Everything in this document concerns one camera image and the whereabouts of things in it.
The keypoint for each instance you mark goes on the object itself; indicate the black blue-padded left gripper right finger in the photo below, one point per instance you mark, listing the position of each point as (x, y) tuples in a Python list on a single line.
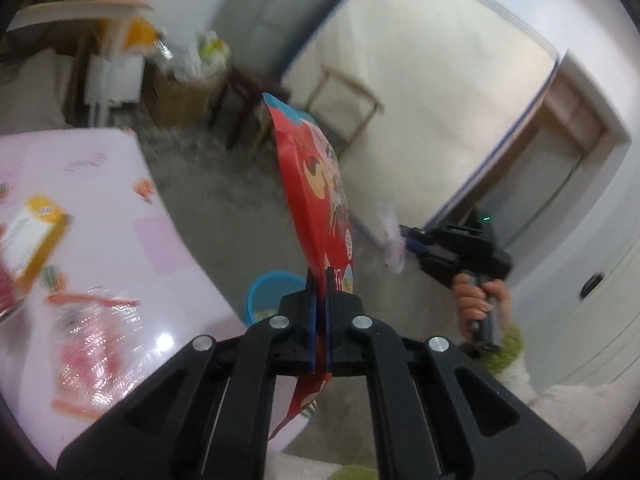
[(435, 413)]

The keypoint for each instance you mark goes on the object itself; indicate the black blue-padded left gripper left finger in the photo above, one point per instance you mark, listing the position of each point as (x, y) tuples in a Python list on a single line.
[(206, 413)]

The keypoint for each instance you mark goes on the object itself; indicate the red snack bag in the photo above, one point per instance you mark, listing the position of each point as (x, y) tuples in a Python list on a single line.
[(314, 190)]

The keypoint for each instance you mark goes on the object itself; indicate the blue mesh trash basket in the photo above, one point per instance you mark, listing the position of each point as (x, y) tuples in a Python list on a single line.
[(266, 292)]

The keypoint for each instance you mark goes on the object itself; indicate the person's right hand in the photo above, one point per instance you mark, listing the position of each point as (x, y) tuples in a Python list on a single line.
[(473, 303)]

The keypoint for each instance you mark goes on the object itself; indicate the red transparent wrapper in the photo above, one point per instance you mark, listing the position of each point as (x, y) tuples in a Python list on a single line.
[(97, 356)]

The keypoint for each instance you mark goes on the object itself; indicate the white mattress blue trim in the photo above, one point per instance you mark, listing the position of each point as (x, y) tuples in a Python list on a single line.
[(456, 78)]

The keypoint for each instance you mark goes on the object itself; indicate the light wooden chair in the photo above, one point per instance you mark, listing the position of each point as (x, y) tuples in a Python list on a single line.
[(343, 103)]

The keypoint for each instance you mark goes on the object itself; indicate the dark wooden stool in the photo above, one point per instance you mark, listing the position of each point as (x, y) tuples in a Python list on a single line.
[(249, 86)]

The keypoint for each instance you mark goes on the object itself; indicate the yellow white paper box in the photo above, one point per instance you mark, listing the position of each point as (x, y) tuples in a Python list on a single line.
[(30, 238)]

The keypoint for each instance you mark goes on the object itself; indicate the grey refrigerator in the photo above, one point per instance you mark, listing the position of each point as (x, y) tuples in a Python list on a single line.
[(266, 35)]

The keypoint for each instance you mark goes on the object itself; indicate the brown cardboard box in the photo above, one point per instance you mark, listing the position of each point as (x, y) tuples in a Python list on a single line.
[(171, 103)]

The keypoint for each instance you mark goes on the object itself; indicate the yellow plastic bag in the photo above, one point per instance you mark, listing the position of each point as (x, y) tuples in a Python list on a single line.
[(140, 38)]

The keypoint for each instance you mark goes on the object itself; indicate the long wooden shelf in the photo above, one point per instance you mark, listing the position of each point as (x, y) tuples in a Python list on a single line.
[(75, 10)]

